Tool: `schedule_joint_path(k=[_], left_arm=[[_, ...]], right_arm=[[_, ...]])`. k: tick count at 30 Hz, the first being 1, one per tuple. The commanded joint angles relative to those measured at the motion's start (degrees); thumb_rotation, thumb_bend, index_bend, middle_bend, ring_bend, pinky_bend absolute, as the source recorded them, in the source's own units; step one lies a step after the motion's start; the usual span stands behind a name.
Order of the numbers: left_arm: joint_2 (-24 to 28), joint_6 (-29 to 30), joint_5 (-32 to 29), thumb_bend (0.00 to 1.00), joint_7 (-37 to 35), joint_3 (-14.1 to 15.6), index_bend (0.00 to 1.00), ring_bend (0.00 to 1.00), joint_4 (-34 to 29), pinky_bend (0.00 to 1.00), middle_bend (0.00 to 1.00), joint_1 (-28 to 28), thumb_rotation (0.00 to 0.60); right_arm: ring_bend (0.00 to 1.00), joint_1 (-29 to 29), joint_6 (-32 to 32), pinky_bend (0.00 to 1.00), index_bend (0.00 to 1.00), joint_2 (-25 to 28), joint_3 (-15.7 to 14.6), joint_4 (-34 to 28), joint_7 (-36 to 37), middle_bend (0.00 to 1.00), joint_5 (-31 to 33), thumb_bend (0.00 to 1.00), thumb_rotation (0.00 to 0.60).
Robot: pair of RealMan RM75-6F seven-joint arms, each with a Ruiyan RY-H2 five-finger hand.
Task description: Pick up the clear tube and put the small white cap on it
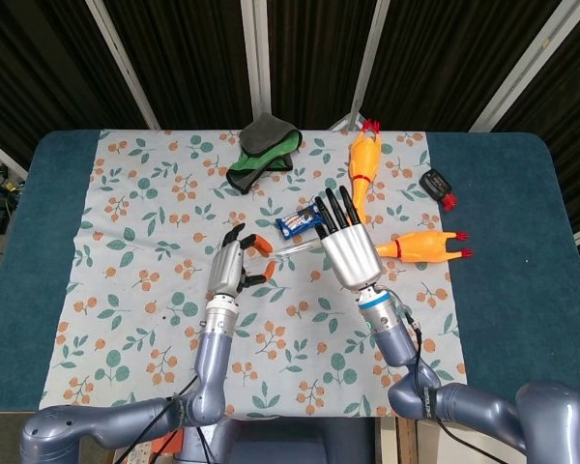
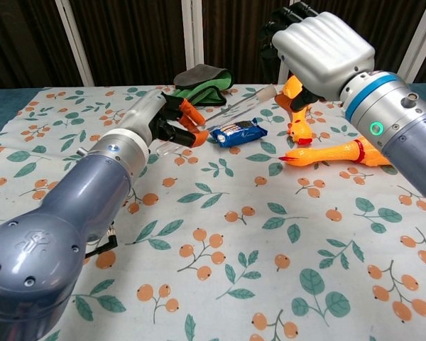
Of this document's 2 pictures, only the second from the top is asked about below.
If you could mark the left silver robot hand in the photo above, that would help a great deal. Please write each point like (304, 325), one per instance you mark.
(145, 110)

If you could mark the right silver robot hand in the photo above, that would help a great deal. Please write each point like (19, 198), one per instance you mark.
(326, 46)

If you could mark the transparent glass test tube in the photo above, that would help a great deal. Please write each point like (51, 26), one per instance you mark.
(230, 108)

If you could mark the green and grey cloth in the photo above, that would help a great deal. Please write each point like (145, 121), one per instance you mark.
(206, 80)

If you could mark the small yellow rubber chicken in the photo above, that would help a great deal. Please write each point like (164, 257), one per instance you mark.
(300, 128)

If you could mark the blue cookie packet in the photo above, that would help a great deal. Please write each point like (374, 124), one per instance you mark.
(238, 133)

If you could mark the large yellow rubber chicken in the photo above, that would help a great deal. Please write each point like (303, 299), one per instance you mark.
(326, 152)

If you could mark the floral fruit-print tablecloth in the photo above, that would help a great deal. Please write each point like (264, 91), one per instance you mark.
(213, 248)

